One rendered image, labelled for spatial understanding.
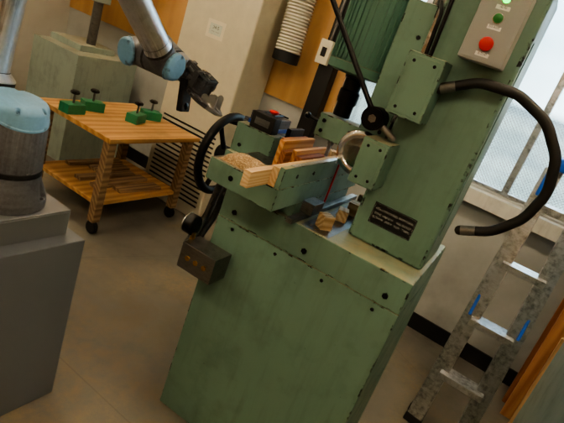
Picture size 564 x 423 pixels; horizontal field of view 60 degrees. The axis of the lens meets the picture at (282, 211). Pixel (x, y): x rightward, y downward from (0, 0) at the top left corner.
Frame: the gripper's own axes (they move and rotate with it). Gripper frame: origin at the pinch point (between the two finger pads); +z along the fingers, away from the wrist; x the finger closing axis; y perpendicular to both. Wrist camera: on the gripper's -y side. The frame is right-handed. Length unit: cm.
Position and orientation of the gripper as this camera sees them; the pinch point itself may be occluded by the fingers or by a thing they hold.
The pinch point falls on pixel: (217, 115)
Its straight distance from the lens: 170.1
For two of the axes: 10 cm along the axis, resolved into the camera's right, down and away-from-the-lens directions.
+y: 5.9, -6.8, -4.4
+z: 6.6, 7.2, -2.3
